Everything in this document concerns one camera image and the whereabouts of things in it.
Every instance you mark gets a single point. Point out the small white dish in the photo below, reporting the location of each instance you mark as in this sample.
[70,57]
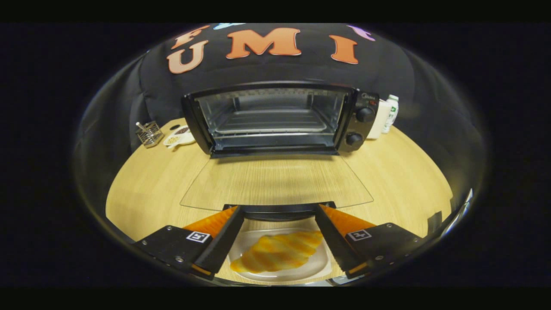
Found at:
[181,137]

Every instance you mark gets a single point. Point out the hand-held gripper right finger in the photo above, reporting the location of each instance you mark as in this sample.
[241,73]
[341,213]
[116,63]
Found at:
[335,241]

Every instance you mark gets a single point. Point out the white pop-up toaster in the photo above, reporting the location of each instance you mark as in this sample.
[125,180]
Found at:
[378,120]

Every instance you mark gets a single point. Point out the white oval plate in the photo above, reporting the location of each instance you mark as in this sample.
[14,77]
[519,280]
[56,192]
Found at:
[320,267]

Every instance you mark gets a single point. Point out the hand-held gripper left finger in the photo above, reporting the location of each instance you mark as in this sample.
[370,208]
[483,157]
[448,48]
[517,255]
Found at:
[224,241]

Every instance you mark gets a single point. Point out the black backdrop cloth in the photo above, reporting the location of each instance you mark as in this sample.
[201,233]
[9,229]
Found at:
[387,69]

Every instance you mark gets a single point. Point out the black toaster oven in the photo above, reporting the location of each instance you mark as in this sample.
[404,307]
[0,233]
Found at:
[361,129]

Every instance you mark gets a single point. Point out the golden croissant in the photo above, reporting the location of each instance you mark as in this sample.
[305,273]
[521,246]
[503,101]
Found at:
[275,254]

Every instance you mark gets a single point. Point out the white bottle green label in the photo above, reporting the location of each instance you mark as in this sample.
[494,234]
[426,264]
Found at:
[391,114]

